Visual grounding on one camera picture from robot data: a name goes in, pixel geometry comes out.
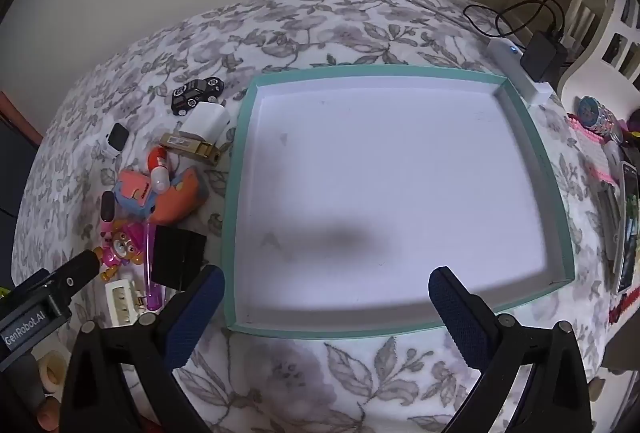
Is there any grey folding tool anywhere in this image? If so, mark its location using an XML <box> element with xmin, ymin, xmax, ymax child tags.
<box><xmin>597</xmin><ymin>186</ymin><xmax>621</xmax><ymax>264</ymax></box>

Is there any dark cabinet with brown frame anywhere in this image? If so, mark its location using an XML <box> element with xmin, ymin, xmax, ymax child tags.
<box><xmin>0</xmin><ymin>92</ymin><xmax>43</xmax><ymax>224</ymax></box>

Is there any black power adapter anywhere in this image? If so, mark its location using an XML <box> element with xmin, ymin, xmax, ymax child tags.
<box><xmin>520</xmin><ymin>30</ymin><xmax>568</xmax><ymax>83</ymax></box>

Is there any white tape roll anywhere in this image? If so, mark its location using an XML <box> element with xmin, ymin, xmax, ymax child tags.
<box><xmin>37</xmin><ymin>353</ymin><xmax>68</xmax><ymax>389</ymax></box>

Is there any black charger plug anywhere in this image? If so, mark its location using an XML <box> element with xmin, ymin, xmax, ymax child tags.
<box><xmin>152</xmin><ymin>225</ymin><xmax>207</xmax><ymax>290</ymax></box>

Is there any black cable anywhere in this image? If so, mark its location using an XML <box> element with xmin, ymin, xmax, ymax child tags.
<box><xmin>462</xmin><ymin>0</ymin><xmax>566</xmax><ymax>39</ymax></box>

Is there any white furniture frame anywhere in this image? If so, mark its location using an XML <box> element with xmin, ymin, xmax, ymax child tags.
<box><xmin>522</xmin><ymin>0</ymin><xmax>640</xmax><ymax>114</ymax></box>

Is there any pink bear toy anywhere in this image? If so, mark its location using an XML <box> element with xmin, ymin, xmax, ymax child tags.
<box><xmin>100</xmin><ymin>220</ymin><xmax>147</xmax><ymax>284</ymax></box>

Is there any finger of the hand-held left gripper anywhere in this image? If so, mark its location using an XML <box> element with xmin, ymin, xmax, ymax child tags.
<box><xmin>47</xmin><ymin>250</ymin><xmax>103</xmax><ymax>301</ymax></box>

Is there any red beaded strip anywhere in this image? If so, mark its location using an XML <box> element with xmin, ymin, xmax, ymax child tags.
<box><xmin>610</xmin><ymin>288</ymin><xmax>640</xmax><ymax>324</ymax></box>

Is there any white mouse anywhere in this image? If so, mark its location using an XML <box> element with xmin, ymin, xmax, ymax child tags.
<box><xmin>602</xmin><ymin>140</ymin><xmax>623</xmax><ymax>174</ymax></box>

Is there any smartphone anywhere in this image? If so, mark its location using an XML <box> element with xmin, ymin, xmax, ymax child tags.
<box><xmin>615</xmin><ymin>162</ymin><xmax>640</xmax><ymax>295</ymax></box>

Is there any floral blanket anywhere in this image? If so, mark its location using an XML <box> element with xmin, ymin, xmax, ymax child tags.
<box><xmin>11</xmin><ymin>0</ymin><xmax>621</xmax><ymax>433</ymax></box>

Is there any gold lighter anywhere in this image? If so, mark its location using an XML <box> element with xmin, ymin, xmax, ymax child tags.
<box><xmin>161</xmin><ymin>133</ymin><xmax>223</xmax><ymax>165</ymax></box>

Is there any pink and white crochet mat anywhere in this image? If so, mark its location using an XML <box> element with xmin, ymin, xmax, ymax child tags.
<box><xmin>567</xmin><ymin>113</ymin><xmax>640</xmax><ymax>194</ymax></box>

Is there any small white black-faced device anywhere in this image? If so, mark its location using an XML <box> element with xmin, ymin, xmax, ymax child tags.
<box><xmin>102</xmin><ymin>122</ymin><xmax>130</xmax><ymax>159</ymax></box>

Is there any red and white capsule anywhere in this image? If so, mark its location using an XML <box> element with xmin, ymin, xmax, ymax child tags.
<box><xmin>148</xmin><ymin>147</ymin><xmax>171</xmax><ymax>194</ymax></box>

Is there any teal-edged white tray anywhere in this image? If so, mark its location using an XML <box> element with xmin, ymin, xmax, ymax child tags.
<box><xmin>221</xmin><ymin>64</ymin><xmax>576</xmax><ymax>340</ymax></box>

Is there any black toy car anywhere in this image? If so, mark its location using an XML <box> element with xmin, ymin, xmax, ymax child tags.
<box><xmin>171</xmin><ymin>77</ymin><xmax>223</xmax><ymax>116</ymax></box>

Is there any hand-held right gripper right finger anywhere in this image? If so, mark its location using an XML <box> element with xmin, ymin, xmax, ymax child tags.
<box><xmin>428</xmin><ymin>266</ymin><xmax>596</xmax><ymax>433</ymax></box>

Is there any white power strip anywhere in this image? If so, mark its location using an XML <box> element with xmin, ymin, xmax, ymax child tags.
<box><xmin>487</xmin><ymin>38</ymin><xmax>551</xmax><ymax>108</ymax></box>

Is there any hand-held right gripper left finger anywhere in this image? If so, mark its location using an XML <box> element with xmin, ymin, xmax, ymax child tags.
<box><xmin>60</xmin><ymin>264</ymin><xmax>226</xmax><ymax>433</ymax></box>

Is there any cream hair claw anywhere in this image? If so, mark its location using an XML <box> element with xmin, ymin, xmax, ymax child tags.
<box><xmin>105</xmin><ymin>279</ymin><xmax>146</xmax><ymax>328</ymax></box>

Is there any person's left hand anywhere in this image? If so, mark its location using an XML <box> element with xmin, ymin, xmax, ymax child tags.
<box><xmin>36</xmin><ymin>400</ymin><xmax>65</xmax><ymax>433</ymax></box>

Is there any purple lighter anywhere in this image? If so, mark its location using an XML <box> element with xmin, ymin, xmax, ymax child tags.
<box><xmin>145</xmin><ymin>220</ymin><xmax>166</xmax><ymax>313</ymax></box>

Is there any orange and blue toy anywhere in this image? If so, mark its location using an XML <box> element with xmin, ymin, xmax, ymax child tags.
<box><xmin>150</xmin><ymin>166</ymin><xmax>210</xmax><ymax>226</ymax></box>

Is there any colourful wristwatch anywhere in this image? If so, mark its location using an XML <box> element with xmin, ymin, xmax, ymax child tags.
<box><xmin>577</xmin><ymin>96</ymin><xmax>623</xmax><ymax>136</ymax></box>

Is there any white charger cube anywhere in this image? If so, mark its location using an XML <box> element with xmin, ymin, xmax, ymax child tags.
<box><xmin>179</xmin><ymin>104</ymin><xmax>232</xmax><ymax>146</ymax></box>

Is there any pink and blue toy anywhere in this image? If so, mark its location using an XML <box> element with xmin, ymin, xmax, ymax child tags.
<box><xmin>112</xmin><ymin>170</ymin><xmax>156</xmax><ymax>216</ymax></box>

